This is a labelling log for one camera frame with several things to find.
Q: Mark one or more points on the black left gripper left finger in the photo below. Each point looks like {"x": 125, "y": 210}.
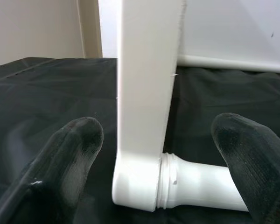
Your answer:
{"x": 51, "y": 177}

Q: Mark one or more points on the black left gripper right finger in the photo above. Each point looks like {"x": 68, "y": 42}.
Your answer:
{"x": 259, "y": 172}

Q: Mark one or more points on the white plastic table leg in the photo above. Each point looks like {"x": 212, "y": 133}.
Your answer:
{"x": 231, "y": 63}
{"x": 200, "y": 184}

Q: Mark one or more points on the white plastic children table top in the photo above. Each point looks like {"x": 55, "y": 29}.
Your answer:
{"x": 147, "y": 93}

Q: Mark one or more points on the black tablecloth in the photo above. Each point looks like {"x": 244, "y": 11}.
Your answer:
{"x": 49, "y": 93}

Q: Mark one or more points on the beige door frame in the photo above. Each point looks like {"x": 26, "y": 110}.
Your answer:
{"x": 91, "y": 28}

